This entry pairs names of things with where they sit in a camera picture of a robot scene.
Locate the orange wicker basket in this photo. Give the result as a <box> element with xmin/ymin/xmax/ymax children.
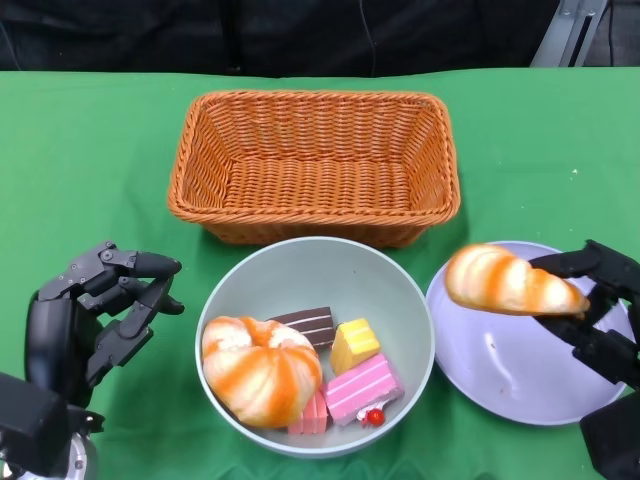
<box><xmin>167</xmin><ymin>89</ymin><xmax>461</xmax><ymax>250</ymax></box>

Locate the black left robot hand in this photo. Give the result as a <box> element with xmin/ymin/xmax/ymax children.
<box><xmin>24</xmin><ymin>241</ymin><xmax>185</xmax><ymax>409</ymax></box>

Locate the yellow cake slice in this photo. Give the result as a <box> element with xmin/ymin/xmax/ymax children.
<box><xmin>329</xmin><ymin>318</ymin><xmax>382</xmax><ymax>375</ymax></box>

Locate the salmon pink cake slice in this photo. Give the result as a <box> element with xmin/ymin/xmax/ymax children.
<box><xmin>287</xmin><ymin>389</ymin><xmax>332</xmax><ymax>436</ymax></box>

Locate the pale green bowl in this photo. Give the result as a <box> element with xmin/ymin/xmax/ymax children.
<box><xmin>194</xmin><ymin>236</ymin><xmax>435</xmax><ymax>459</ymax></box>

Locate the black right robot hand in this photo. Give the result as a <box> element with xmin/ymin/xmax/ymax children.
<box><xmin>527</xmin><ymin>238</ymin><xmax>640</xmax><ymax>391</ymax></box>

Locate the grey metal stand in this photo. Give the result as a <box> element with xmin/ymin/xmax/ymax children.
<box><xmin>529</xmin><ymin>0</ymin><xmax>600</xmax><ymax>68</ymax></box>

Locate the green tablecloth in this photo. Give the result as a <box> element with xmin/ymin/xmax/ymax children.
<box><xmin>0</xmin><ymin>67</ymin><xmax>640</xmax><ymax>480</ymax></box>

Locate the lavender plate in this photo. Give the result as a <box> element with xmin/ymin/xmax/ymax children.
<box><xmin>424</xmin><ymin>240</ymin><xmax>634</xmax><ymax>427</ymax></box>

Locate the black backdrop curtain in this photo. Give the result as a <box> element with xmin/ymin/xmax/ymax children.
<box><xmin>0</xmin><ymin>0</ymin><xmax>640</xmax><ymax>80</ymax></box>

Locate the orange striped bread roll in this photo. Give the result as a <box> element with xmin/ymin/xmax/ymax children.
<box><xmin>201</xmin><ymin>315</ymin><xmax>324</xmax><ymax>430</ymax></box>
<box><xmin>444</xmin><ymin>243</ymin><xmax>591</xmax><ymax>319</ymax></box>

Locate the pink cake slice with cherry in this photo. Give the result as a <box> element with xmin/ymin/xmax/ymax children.
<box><xmin>319</xmin><ymin>352</ymin><xmax>405</xmax><ymax>429</ymax></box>

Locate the brown chocolate cake slice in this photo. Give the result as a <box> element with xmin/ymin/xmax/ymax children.
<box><xmin>267</xmin><ymin>306</ymin><xmax>335</xmax><ymax>351</ymax></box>

